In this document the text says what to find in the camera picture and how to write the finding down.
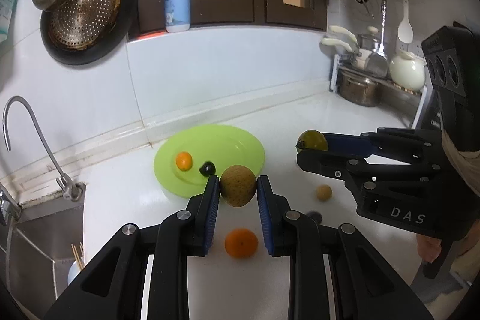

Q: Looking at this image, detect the green tomato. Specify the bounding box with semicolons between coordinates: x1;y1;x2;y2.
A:
296;130;329;153

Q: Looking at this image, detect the dark plum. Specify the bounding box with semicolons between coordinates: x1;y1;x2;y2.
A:
199;161;216;177
306;211;323;225

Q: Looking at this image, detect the large orange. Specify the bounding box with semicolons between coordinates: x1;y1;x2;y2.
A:
224;228;259;259

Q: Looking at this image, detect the small orange kumquat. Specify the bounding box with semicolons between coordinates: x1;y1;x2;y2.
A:
175;151;194;172

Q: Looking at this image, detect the white bowl in sink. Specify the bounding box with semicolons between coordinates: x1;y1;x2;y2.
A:
67;261;81;284

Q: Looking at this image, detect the dish rack shelf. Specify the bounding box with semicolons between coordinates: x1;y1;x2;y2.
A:
329;54;430;128

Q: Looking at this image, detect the white ceramic pot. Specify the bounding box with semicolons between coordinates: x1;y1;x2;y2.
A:
389;49;426;92

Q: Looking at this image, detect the stainless steel pot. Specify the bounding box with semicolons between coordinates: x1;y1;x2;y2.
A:
337;70;382;107

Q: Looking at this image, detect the stainless steel sink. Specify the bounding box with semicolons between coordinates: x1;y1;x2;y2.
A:
1;197;84;319

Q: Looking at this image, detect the metal spatula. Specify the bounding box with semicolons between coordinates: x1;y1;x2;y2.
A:
365;0;389;78

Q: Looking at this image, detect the thin gooseneck faucet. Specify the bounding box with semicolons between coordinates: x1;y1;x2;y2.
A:
2;95;86;202

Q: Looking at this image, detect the white rice paddle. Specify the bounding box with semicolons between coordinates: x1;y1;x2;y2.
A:
397;0;413;44

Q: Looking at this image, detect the green plate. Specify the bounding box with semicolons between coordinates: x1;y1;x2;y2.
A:
153;124;265;198

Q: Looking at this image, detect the blue soap pump bottle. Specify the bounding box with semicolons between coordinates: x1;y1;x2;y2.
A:
164;0;191;33

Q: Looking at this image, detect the black frying pan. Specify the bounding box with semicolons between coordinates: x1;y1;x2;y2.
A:
41;0;137;66

